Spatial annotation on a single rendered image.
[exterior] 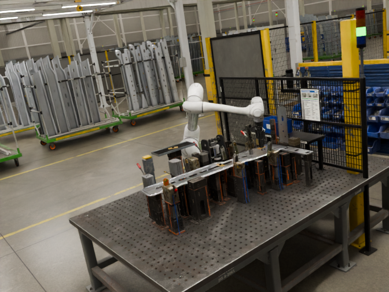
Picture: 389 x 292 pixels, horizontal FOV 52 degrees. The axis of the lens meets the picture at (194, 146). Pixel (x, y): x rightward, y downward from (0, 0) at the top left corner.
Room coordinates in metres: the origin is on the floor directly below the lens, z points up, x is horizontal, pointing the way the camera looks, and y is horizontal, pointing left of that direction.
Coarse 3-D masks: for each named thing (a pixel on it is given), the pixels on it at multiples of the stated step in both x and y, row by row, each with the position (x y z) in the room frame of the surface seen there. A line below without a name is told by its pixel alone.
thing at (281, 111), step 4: (280, 108) 3.52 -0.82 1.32; (284, 108) 3.47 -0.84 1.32; (280, 112) 3.52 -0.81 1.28; (284, 112) 3.48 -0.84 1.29; (280, 116) 3.53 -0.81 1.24; (284, 116) 3.48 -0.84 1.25; (280, 120) 3.53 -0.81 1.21; (284, 120) 3.48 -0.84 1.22; (280, 124) 3.53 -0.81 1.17; (284, 124) 3.49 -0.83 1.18; (280, 128) 3.54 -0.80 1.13; (284, 128) 3.49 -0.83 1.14; (280, 132) 3.54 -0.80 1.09; (284, 132) 3.50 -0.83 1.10; (280, 136) 3.54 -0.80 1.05; (284, 136) 3.50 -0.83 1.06; (280, 140) 3.55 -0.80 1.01; (284, 140) 3.50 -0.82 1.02
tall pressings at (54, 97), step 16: (32, 64) 9.44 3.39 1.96; (48, 64) 9.40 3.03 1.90; (80, 64) 10.02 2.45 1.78; (32, 80) 9.13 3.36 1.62; (48, 80) 9.35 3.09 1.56; (80, 80) 10.24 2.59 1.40; (32, 96) 9.51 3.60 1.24; (48, 96) 9.75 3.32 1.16; (64, 96) 9.71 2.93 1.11; (80, 96) 9.92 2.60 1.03; (48, 112) 9.23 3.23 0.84; (64, 112) 9.35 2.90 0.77; (80, 112) 9.85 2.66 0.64; (96, 112) 10.06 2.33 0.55; (48, 128) 9.15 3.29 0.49; (64, 128) 9.34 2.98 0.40
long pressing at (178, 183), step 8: (272, 144) 3.51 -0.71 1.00; (248, 152) 3.37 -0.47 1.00; (256, 152) 3.33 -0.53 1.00; (264, 152) 3.30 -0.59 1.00; (232, 160) 3.21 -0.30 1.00; (240, 160) 3.18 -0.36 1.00; (248, 160) 3.17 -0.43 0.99; (200, 168) 3.13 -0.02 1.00; (208, 168) 3.11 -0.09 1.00; (216, 168) 3.08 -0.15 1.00; (224, 168) 3.06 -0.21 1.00; (176, 176) 3.02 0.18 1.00; (184, 176) 3.00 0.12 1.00; (192, 176) 2.97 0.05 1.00; (160, 184) 2.89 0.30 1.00; (176, 184) 2.84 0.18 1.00; (184, 184) 2.84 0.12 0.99; (144, 192) 2.78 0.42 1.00; (152, 192) 2.75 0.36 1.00; (160, 192) 2.74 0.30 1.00
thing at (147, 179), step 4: (144, 176) 2.97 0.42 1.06; (148, 176) 2.95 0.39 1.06; (152, 176) 2.95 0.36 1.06; (144, 180) 2.96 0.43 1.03; (148, 180) 2.93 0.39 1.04; (152, 180) 2.95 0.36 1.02; (144, 184) 2.97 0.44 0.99; (148, 184) 2.93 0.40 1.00; (152, 184) 2.94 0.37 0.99; (148, 196) 2.95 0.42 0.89; (148, 200) 2.97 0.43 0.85; (148, 204) 2.97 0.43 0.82; (148, 208) 2.98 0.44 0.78; (152, 212) 2.93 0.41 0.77; (152, 216) 2.94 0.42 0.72; (152, 220) 2.92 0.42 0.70
